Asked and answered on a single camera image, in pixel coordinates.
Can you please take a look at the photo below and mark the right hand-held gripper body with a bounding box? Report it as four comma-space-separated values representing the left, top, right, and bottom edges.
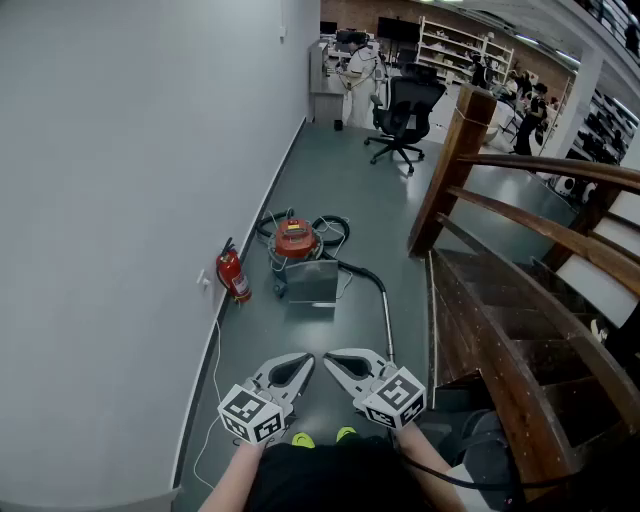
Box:
351, 360, 428, 431

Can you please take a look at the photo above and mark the grey cabinet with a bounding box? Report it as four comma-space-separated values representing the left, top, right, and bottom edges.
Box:
308, 39, 351, 124

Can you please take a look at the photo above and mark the white storage shelf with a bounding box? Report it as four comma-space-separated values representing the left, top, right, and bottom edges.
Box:
417, 14, 516, 86

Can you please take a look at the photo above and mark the thin white cable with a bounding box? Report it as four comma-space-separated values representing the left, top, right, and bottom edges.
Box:
192, 284, 224, 494

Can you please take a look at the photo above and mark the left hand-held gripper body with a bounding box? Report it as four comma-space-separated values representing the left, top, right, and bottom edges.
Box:
217, 372, 301, 446

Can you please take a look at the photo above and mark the wooden newel post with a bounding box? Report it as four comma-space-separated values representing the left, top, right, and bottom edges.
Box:
407, 83, 499, 260

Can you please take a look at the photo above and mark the black office chair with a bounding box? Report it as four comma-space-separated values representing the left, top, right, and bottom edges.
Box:
363, 62, 448, 176

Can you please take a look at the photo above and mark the black monitor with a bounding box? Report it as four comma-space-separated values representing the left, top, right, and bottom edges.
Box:
376, 15, 422, 45

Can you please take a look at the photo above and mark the black vacuum hose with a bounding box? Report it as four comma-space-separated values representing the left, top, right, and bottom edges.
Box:
255, 207, 389, 296

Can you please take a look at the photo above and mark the person's left forearm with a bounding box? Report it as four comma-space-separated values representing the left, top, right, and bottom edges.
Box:
197, 439, 266, 512

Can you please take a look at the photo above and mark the red fire extinguisher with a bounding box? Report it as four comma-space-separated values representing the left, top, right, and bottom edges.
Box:
214, 236, 254, 306

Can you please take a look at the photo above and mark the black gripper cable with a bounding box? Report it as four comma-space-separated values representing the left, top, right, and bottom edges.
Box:
389, 434, 556, 494

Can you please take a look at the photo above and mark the person's black top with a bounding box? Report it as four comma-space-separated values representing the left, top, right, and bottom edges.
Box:
248, 433, 436, 512

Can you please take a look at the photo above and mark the metal vacuum tube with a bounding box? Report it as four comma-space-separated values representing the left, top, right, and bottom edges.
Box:
380, 289, 397, 364

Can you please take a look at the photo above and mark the wooden stair handrail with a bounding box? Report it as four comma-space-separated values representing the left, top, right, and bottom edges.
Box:
455, 152, 640, 194

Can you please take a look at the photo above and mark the person's right forearm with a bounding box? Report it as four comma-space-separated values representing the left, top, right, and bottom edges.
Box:
389, 422, 469, 512

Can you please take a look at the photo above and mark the white vacuum power cord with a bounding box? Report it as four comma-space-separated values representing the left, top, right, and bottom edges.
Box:
263, 208, 354, 301

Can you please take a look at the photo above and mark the red vacuum cleaner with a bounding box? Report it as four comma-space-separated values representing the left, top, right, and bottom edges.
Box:
271, 215, 326, 299

